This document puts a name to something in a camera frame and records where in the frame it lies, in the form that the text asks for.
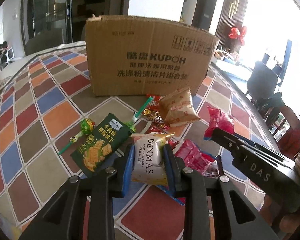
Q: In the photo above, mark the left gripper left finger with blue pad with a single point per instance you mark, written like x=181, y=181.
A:
x=62, y=217

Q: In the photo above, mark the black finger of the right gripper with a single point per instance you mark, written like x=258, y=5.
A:
x=226, y=140

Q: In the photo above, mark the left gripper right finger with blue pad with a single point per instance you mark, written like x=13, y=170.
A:
x=234, y=217

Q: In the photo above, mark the red snack packet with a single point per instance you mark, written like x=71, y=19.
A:
x=219, y=119

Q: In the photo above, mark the beige fortune biscuit packet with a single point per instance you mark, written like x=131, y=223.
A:
x=177, y=108

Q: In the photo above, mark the white Denmas cheese ball packet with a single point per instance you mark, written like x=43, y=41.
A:
x=149, y=167

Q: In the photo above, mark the small red candy packet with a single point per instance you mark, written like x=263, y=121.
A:
x=154, y=104

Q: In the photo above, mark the pink-red snack packet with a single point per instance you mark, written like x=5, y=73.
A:
x=194, y=157

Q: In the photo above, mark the dark dining chair right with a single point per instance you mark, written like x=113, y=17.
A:
x=262, y=82

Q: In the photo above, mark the dark dining chair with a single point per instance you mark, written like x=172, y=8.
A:
x=262, y=82
x=44, y=40

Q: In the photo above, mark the gold red wrapped candy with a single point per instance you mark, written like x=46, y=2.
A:
x=155, y=118

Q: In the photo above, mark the green cracker packet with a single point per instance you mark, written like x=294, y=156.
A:
x=98, y=146

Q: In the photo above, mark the green lollipop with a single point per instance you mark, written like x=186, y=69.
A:
x=86, y=128

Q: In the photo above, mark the green-stick wrapped lollipop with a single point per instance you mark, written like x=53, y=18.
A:
x=131, y=123

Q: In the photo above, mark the red bow decoration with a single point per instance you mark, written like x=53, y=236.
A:
x=236, y=34

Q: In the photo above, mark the colourful checkered tablecloth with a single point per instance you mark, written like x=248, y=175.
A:
x=44, y=100

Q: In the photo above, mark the brown cardboard box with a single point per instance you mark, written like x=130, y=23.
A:
x=131, y=55

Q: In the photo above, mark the dark dining chair left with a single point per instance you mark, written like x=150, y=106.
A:
x=44, y=40

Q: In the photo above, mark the black glass sliding door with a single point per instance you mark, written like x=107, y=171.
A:
x=45, y=15

